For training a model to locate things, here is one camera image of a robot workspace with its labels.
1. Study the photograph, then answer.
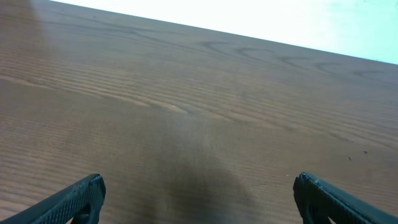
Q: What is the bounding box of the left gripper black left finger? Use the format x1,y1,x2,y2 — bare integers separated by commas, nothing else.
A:
1,174,106,224

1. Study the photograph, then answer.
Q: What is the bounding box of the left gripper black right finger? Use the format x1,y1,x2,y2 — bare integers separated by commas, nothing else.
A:
293,172,397,224

